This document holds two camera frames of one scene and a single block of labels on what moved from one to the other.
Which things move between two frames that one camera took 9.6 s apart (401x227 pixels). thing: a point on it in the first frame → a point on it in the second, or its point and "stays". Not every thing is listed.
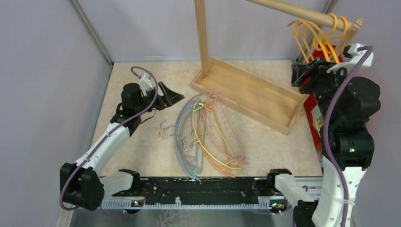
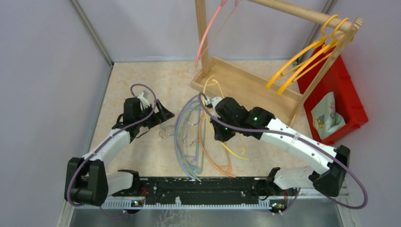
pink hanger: (230, 127) → (207, 28)
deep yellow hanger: (329, 45) → (326, 52)
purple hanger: (177, 141) stays
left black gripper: (168, 99) → (163, 114)
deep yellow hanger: (320, 38) → (289, 65)
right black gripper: (300, 72) → (220, 135)
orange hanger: (229, 166) stays
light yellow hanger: (208, 154) → (241, 154)
